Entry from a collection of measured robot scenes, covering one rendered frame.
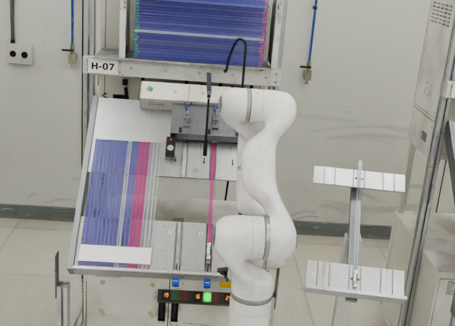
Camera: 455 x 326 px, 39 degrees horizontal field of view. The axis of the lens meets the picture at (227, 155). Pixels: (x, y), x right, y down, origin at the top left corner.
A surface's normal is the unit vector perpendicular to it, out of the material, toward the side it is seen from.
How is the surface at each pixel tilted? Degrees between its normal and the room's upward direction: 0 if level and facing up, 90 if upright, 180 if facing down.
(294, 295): 0
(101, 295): 90
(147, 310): 90
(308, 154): 90
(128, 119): 45
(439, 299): 90
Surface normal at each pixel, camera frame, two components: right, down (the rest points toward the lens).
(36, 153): 0.03, 0.31
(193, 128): 0.07, -0.45
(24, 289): 0.07, -0.95
